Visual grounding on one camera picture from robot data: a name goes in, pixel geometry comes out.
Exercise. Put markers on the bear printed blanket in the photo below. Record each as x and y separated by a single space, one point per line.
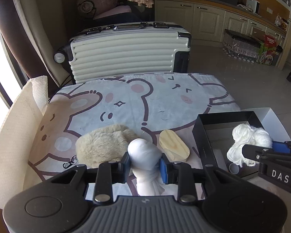
135 102

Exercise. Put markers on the black bin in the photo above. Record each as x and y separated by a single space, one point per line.
277 55

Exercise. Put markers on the white knotted cloth bundle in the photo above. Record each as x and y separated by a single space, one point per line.
143 153

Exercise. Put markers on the brown tape roll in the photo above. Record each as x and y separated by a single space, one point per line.
234 168

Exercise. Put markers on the pink cushion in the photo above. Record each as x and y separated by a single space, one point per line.
116 11

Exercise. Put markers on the oval wooden box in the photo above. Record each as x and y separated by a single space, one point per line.
172 143

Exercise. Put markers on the black cardboard box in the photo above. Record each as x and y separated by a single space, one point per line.
203 140

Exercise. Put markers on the white yarn bundle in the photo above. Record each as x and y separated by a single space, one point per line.
242 136

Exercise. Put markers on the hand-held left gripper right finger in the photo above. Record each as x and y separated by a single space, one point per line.
163 170

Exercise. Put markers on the light wooden table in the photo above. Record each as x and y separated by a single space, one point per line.
287 48

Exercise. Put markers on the pack of water bottles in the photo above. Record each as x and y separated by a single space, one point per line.
240 46

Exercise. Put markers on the white countertop appliance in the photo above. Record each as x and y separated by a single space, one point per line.
253 4

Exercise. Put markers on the white ribbed suitcase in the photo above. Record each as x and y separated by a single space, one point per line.
121 53

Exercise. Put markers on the clear snack jar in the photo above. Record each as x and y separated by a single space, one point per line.
280 21

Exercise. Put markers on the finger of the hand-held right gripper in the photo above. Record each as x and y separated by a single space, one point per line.
278 146
255 152

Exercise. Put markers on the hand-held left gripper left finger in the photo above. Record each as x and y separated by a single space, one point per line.
126 165

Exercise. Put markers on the beige plush toy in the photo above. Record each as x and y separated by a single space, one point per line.
104 143

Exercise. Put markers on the white embossed paper towel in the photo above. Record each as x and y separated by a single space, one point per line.
40 89

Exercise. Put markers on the beige canvas bag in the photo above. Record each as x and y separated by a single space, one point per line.
14 138

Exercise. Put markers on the white cardboard box lid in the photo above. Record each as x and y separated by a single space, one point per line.
269 116

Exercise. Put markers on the red green carton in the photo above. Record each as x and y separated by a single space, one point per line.
269 53

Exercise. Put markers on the cream kitchen cabinets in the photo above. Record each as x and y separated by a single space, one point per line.
208 21

